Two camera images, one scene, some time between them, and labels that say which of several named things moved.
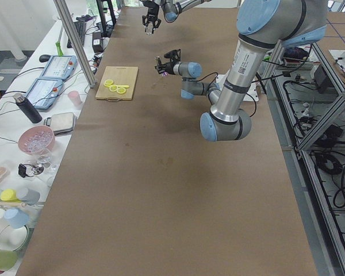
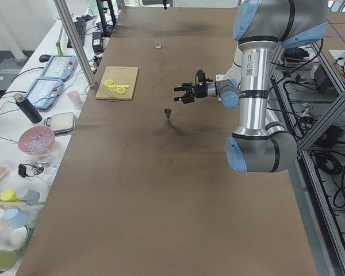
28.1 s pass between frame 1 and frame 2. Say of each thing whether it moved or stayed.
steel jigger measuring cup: moved
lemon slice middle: stayed
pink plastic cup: stayed
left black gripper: moved
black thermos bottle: stayed
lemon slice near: stayed
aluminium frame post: stayed
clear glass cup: moved
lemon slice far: stayed
